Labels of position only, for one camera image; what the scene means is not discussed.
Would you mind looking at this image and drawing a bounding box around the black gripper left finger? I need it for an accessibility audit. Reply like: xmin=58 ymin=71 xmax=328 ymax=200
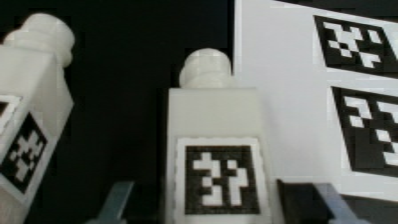
xmin=85 ymin=181 xmax=135 ymax=224

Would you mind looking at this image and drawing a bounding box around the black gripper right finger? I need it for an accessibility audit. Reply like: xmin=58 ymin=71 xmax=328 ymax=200
xmin=314 ymin=183 xmax=371 ymax=224

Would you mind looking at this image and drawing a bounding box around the white table leg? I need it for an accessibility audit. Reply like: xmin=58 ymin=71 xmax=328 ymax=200
xmin=163 ymin=48 xmax=284 ymax=224
xmin=0 ymin=13 xmax=74 ymax=224

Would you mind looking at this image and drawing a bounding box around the white AprilTag base sheet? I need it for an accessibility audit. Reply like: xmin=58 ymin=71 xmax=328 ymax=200
xmin=232 ymin=0 xmax=398 ymax=203

